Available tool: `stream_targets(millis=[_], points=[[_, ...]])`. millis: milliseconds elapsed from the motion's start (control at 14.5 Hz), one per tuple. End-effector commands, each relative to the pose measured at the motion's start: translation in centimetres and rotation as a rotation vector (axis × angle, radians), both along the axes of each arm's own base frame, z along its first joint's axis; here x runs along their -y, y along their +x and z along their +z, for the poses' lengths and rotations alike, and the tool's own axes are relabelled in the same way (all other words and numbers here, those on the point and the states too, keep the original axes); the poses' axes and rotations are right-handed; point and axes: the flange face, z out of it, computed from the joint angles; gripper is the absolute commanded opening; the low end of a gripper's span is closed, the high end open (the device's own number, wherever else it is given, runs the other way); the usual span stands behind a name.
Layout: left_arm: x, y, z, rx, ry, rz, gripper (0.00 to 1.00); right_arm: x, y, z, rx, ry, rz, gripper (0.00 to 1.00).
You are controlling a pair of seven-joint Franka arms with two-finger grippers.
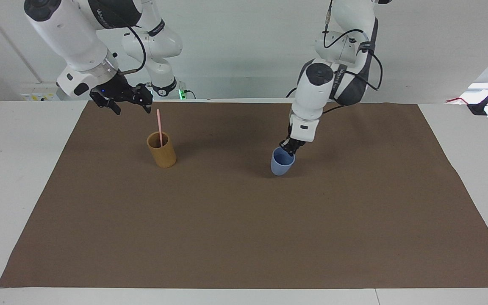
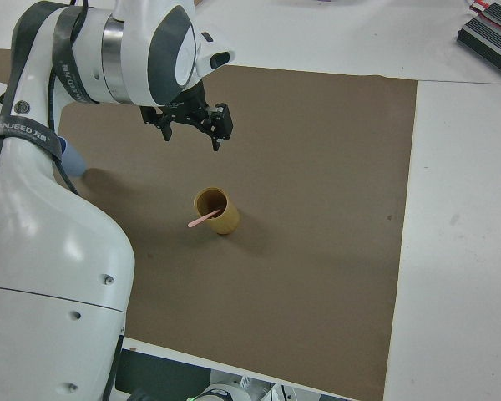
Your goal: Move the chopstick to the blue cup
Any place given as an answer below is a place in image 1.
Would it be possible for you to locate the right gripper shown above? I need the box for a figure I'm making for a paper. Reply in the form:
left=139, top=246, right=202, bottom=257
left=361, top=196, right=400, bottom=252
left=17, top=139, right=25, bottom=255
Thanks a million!
left=89, top=73, right=154, bottom=116

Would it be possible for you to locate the blue cup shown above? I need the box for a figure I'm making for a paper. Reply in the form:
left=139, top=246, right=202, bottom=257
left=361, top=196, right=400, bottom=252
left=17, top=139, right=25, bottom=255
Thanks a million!
left=271, top=147, right=296, bottom=177

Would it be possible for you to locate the pink chopstick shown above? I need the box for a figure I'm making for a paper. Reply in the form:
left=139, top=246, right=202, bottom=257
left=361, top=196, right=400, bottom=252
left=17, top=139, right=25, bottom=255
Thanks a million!
left=156, top=109, right=164, bottom=148

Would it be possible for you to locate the bamboo cup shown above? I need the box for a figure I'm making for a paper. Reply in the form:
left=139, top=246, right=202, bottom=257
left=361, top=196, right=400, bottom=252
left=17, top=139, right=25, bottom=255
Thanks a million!
left=147, top=131, right=177, bottom=169

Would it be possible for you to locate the white power strip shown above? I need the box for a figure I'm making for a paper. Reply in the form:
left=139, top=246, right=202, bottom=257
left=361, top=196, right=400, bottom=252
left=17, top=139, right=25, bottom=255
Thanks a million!
left=19, top=87, right=61, bottom=102

